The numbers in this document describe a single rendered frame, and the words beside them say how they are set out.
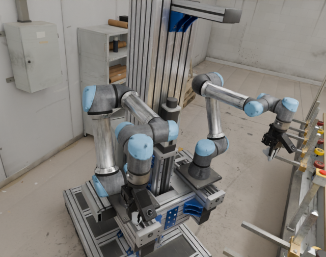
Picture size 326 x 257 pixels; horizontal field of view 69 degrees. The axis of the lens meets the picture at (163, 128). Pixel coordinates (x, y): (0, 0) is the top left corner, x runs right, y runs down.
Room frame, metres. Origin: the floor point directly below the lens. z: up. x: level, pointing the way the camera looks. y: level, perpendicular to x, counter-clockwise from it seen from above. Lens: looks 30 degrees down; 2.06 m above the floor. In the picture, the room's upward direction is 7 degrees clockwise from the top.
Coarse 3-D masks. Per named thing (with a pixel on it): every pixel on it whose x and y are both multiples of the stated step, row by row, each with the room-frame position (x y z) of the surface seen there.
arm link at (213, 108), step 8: (208, 72) 1.49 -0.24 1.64; (216, 72) 1.49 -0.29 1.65; (216, 80) 1.42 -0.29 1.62; (208, 104) 1.39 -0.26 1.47; (216, 104) 1.39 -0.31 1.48; (208, 112) 1.38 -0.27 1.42; (216, 112) 1.37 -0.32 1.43; (208, 120) 1.38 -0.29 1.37; (216, 120) 1.36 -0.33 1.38; (208, 128) 1.38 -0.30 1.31; (216, 128) 1.34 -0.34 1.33; (208, 136) 1.34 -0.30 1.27; (216, 136) 1.32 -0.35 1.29; (224, 136) 1.34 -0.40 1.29; (216, 144) 1.28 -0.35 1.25; (224, 144) 1.31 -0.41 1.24
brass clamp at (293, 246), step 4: (292, 236) 0.98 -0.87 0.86; (292, 240) 0.95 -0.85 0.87; (292, 244) 0.92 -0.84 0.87; (296, 244) 0.92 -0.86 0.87; (300, 244) 0.92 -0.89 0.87; (292, 248) 0.89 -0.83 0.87; (296, 248) 0.89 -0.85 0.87; (300, 248) 0.90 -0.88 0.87; (288, 252) 0.88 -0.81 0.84; (292, 252) 0.86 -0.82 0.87; (288, 256) 0.87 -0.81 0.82; (292, 256) 0.86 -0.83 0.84; (296, 256) 0.85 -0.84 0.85
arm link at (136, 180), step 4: (128, 172) 0.57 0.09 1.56; (128, 176) 0.57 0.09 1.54; (132, 176) 0.56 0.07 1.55; (136, 176) 0.56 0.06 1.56; (140, 176) 0.56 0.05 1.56; (144, 176) 0.56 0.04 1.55; (148, 176) 0.58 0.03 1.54; (128, 180) 0.57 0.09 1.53; (132, 180) 0.56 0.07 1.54; (136, 180) 0.56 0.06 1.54; (140, 180) 0.56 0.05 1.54; (144, 180) 0.56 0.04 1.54; (148, 180) 0.58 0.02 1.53; (136, 184) 0.56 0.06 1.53; (140, 184) 0.56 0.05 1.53
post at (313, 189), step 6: (312, 186) 1.16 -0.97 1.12; (318, 186) 1.15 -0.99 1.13; (312, 192) 1.15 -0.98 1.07; (306, 198) 1.16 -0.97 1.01; (300, 204) 1.19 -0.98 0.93; (306, 204) 1.15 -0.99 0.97; (300, 210) 1.16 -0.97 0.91; (294, 216) 1.16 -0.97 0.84; (300, 216) 1.15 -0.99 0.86; (294, 222) 1.15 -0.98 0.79; (288, 228) 1.16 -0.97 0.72
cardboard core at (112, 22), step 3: (108, 21) 3.45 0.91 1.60; (111, 21) 3.44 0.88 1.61; (114, 21) 3.42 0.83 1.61; (117, 21) 3.41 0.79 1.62; (120, 21) 3.40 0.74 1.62; (123, 21) 3.40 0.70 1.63; (108, 24) 3.47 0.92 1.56; (111, 24) 3.45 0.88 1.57; (114, 24) 3.42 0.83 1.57; (117, 24) 3.40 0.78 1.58; (120, 24) 3.38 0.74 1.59; (123, 24) 3.36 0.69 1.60; (126, 24) 3.35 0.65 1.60; (120, 27) 3.40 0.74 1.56; (123, 27) 3.37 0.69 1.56; (126, 27) 3.35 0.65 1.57
